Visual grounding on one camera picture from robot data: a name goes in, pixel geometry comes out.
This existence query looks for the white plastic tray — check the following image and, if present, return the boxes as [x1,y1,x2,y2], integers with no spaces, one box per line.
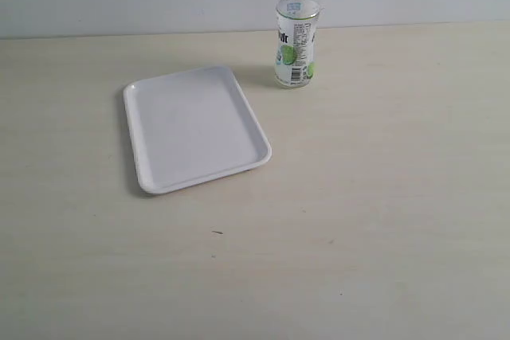
[123,66,272,195]

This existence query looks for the clear plastic drink bottle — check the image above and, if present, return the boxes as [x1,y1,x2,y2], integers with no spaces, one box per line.
[274,0,321,88]

